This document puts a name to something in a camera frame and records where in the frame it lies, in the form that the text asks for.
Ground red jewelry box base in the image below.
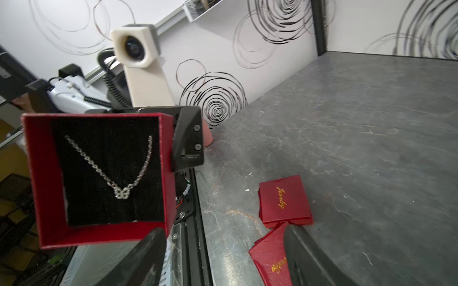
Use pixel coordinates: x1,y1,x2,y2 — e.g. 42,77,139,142
21,113,176,249

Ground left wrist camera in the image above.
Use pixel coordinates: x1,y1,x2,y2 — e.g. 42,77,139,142
110,24,176,107

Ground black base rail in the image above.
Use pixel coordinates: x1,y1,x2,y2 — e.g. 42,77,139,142
159,168,213,286

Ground silver chain necklace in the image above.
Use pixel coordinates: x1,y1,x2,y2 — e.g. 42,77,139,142
64,135,154,200

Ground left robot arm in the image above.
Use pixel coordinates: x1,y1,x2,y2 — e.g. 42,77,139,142
1,48,204,171

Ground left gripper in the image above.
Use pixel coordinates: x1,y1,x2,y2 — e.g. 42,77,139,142
139,106,204,172

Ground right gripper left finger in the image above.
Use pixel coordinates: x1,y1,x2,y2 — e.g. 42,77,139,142
97,228,167,286

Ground left red jewelry box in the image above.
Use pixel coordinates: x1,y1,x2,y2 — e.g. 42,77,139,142
258,175,314,229

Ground black foam insert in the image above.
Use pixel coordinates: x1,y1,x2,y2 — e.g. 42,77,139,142
51,117,164,226

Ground middle red jewelry box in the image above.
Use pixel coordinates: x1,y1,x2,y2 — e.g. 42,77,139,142
249,222,292,286

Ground red jewelry box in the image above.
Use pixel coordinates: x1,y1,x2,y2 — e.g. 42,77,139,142
258,175,314,229
249,222,292,286

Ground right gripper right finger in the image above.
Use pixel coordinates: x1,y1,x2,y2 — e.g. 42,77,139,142
283,225,357,286

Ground pink plastic cup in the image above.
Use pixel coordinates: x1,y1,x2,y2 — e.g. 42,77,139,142
202,118,213,147

